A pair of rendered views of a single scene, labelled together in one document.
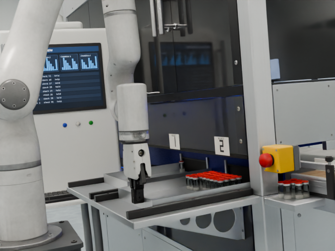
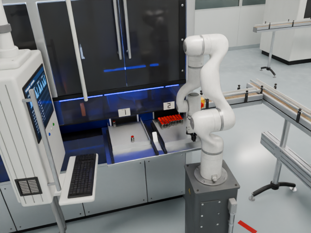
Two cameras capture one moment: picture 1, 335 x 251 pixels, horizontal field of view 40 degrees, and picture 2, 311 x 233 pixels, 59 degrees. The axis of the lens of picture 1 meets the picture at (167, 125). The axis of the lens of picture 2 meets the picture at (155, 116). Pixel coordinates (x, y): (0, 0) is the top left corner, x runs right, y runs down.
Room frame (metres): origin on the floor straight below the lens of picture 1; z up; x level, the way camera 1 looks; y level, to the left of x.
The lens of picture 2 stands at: (1.15, 1.68, 1.93)
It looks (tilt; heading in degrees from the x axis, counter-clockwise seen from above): 28 degrees down; 283
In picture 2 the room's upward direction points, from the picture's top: 3 degrees counter-clockwise
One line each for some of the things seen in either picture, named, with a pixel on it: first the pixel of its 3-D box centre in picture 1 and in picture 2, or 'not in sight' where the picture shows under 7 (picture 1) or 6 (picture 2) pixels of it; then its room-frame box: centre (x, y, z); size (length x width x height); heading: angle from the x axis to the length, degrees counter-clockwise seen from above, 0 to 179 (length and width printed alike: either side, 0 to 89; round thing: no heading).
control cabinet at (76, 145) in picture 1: (60, 107); (29, 123); (2.16, 0.50, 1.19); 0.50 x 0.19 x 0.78; 110
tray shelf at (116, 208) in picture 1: (159, 191); (152, 137); (1.56, 0.05, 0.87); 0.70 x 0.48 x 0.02; 26
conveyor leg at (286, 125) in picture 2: not in sight; (280, 154); (0.56, -0.46, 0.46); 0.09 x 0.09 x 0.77; 26
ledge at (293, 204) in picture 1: (298, 200); not in sight; (1.27, -0.35, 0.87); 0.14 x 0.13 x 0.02; 116
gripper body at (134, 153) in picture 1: (135, 158); (193, 124); (1.27, 0.10, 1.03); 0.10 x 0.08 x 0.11; 26
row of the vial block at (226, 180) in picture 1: (213, 182); (171, 121); (1.46, -0.13, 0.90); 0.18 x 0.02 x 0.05; 27
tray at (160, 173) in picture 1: (156, 175); (127, 132); (1.75, 0.06, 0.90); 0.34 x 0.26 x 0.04; 116
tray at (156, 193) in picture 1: (183, 190); (175, 129); (1.41, -0.03, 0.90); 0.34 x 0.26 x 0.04; 117
